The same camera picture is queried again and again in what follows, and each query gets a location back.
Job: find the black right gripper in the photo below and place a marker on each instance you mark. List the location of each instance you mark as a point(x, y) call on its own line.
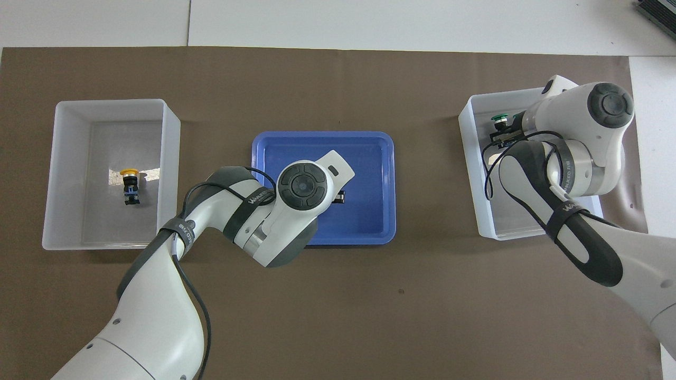
point(507, 137)

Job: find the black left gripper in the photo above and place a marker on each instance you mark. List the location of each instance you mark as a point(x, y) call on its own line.
point(341, 197)

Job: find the yellow push button switch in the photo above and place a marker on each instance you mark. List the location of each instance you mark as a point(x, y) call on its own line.
point(130, 187)

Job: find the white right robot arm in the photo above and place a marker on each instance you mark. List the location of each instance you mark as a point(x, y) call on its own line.
point(644, 274)

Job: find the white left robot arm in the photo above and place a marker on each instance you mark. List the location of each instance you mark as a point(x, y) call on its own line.
point(158, 316)

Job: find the blue plastic tray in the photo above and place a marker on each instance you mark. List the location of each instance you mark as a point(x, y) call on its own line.
point(364, 211)

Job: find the translucent white plastic box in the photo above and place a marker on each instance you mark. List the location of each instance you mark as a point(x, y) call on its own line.
point(507, 216)
point(105, 221)

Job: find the brown table mat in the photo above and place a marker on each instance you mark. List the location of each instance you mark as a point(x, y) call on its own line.
point(369, 316)

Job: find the black ribbed device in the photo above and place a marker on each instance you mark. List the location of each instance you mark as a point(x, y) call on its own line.
point(660, 13)

